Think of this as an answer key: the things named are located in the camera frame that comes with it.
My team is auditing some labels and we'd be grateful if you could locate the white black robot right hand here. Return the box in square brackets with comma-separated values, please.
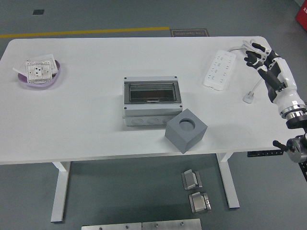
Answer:
[244, 42, 306, 114]

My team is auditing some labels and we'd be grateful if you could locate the grey electrical box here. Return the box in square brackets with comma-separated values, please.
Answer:
[122, 76, 184, 127]

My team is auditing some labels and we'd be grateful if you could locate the grey cube with round hole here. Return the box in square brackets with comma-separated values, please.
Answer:
[165, 108, 208, 154]

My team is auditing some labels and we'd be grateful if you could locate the red object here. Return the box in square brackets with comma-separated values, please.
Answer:
[294, 6, 307, 28]

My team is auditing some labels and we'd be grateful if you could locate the white power strip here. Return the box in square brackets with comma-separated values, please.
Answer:
[202, 49, 237, 92]

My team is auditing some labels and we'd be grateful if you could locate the black table control panel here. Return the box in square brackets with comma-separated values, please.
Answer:
[247, 149, 283, 158]

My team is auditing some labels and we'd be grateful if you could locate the grey metal block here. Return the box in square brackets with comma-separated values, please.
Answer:
[181, 169, 203, 191]
[189, 191, 212, 214]

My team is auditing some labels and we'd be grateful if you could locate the white cover plate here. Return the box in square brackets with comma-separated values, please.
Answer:
[12, 54, 60, 78]

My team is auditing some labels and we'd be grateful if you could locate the purple bowl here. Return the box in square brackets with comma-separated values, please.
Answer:
[17, 59, 62, 91]

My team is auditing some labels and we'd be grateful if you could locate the white socket panel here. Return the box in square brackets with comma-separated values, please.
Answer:
[25, 59, 54, 85]

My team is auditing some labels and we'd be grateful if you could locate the white power cord with plug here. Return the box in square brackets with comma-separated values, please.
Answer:
[227, 39, 272, 104]

